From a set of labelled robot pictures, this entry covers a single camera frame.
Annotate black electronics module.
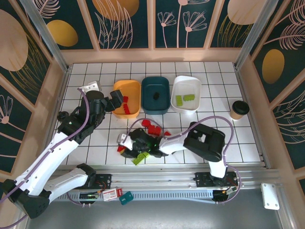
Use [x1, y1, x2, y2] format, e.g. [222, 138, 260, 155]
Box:
[212, 189, 239, 203]
[78, 192, 102, 203]

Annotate grey slotted cable duct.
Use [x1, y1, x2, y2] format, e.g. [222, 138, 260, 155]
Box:
[47, 190, 215, 203]

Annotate white mounting bracket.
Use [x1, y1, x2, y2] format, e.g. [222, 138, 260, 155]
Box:
[261, 182, 280, 210]

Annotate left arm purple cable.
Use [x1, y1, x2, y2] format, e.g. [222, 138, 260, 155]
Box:
[0, 87, 92, 229]

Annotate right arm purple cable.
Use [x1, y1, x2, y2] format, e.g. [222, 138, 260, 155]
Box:
[127, 116, 243, 205]

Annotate teal plastic tag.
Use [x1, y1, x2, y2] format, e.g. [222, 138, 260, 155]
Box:
[119, 191, 133, 206]

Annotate red white label card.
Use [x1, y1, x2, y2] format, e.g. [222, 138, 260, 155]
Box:
[102, 187, 123, 202]

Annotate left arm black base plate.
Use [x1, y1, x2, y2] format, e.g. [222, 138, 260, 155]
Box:
[89, 173, 112, 189]

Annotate teal plastic container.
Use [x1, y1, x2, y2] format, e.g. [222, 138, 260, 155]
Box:
[141, 75, 171, 115]

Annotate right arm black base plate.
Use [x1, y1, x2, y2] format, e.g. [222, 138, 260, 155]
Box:
[195, 171, 239, 188]

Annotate white plastic container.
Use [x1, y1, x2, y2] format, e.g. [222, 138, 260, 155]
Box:
[170, 75, 203, 113]

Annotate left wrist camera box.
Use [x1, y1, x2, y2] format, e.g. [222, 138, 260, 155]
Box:
[87, 80, 102, 91]

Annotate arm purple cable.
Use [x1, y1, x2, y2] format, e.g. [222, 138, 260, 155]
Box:
[0, 87, 92, 229]
[127, 116, 243, 205]

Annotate aluminium mounting rail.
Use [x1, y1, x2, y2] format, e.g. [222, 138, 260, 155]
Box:
[23, 164, 282, 190]

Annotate orange plastic container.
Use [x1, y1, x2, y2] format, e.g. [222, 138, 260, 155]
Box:
[112, 80, 141, 119]

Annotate aluminium frame post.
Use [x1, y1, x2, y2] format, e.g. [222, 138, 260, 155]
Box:
[19, 0, 70, 73]
[234, 0, 280, 70]

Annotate paper cup with black lid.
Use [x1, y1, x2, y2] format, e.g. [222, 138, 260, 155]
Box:
[229, 100, 250, 120]

